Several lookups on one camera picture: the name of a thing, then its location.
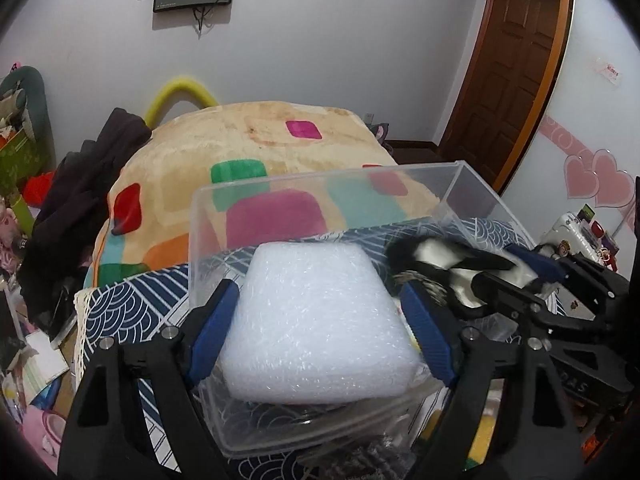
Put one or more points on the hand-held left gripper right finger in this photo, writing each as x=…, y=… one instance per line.
x=431, y=332

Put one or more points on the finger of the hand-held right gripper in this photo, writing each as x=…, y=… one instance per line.
x=505, y=294
x=537, y=261

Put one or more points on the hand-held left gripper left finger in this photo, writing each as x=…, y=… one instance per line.
x=214, y=327

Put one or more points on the black and white plush toy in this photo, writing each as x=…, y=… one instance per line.
x=440, y=255

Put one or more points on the white foam block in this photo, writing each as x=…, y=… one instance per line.
x=315, y=320

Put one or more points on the clear plastic box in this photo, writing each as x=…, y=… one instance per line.
x=280, y=195

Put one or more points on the white appliance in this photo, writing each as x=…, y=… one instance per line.
x=567, y=232

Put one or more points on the blue wave patterned tablecloth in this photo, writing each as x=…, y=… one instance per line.
x=135, y=295

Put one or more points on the open paper notebook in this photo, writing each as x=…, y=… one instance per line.
x=45, y=365

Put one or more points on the colourful checked fleece blanket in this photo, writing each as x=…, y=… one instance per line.
x=240, y=140

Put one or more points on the dark clothing pile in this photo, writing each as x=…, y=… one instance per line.
x=85, y=185

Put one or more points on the dark purple plush toy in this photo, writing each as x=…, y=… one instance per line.
x=382, y=135

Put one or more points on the brown wooden door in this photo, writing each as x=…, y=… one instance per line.
x=510, y=60

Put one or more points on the red cloth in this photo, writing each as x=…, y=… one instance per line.
x=39, y=186

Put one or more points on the yellow foam tube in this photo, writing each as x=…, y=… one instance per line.
x=182, y=87

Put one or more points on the green cardboard box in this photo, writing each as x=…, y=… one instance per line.
x=17, y=160

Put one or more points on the pink heart wall stickers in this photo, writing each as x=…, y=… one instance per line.
x=597, y=177

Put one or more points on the white wall label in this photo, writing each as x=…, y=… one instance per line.
x=606, y=72

